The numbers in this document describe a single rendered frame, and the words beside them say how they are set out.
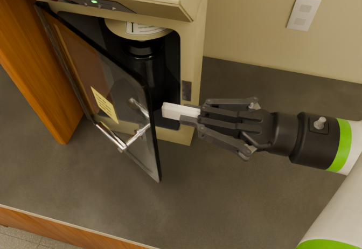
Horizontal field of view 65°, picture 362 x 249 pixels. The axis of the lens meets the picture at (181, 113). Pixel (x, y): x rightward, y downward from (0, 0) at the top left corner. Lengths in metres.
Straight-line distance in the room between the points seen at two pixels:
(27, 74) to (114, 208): 0.40
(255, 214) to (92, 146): 0.51
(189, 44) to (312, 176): 0.55
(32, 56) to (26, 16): 0.09
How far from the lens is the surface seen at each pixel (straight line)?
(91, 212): 0.83
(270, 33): 1.06
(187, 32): 0.54
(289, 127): 0.50
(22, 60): 0.72
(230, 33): 1.07
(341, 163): 0.52
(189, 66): 0.60
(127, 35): 0.61
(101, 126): 0.62
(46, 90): 0.80
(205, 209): 0.80
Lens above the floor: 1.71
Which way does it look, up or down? 55 degrees down
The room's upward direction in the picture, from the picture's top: straight up
